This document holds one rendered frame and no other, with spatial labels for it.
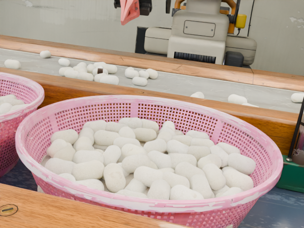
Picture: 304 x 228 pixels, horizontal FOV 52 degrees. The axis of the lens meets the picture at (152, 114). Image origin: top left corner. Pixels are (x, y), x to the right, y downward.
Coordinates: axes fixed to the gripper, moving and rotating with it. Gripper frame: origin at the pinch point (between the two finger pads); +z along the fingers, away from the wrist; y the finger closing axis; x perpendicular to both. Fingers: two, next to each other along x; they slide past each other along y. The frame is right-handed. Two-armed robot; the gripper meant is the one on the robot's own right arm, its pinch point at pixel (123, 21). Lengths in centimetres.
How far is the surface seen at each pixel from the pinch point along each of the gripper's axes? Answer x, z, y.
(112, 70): 2.8, 13.5, 0.8
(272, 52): 139, -135, 68
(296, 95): 1.4, 14.2, 40.7
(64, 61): 2.9, 12.7, -11.6
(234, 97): -5.2, 22.0, 27.9
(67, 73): -4.2, 21.3, -5.2
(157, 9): 120, -148, -29
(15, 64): -3.9, 20.7, -17.3
